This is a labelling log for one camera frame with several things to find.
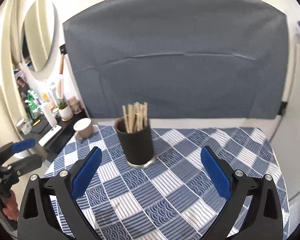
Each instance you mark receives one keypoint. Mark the blue white patterned tablecloth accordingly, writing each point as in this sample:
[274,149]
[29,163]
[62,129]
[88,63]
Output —
[173,198]

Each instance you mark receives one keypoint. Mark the white potted plant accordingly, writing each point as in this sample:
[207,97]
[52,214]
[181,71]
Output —
[65,111]

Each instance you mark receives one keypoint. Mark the black cylindrical utensil holder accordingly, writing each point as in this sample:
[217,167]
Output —
[137,147]

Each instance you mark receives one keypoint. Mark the round wall mirror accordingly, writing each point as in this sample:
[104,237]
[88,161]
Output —
[38,34]

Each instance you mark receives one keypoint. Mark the white cabinet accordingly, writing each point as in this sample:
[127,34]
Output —
[286,142]

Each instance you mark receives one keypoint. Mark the wooden hair brush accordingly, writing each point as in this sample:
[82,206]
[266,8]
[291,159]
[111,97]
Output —
[59,90]

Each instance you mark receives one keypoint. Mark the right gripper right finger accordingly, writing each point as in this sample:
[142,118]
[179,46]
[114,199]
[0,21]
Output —
[219,172]

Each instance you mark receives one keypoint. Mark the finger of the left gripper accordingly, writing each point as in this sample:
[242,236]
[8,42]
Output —
[23,145]
[26,165]

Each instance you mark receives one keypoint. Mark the grey fabric backdrop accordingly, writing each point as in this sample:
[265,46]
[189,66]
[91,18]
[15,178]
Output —
[184,58]

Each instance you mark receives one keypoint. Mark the white paper roll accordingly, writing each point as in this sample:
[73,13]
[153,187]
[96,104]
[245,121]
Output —
[48,114]

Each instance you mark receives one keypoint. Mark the pink jar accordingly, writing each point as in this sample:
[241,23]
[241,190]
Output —
[75,105]

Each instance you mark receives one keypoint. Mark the person's left hand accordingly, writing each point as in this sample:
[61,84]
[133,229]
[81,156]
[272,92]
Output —
[11,209]

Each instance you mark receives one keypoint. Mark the beige ceramic mug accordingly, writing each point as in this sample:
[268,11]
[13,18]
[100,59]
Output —
[83,128]

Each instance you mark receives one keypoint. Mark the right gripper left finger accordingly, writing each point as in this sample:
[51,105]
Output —
[83,171]

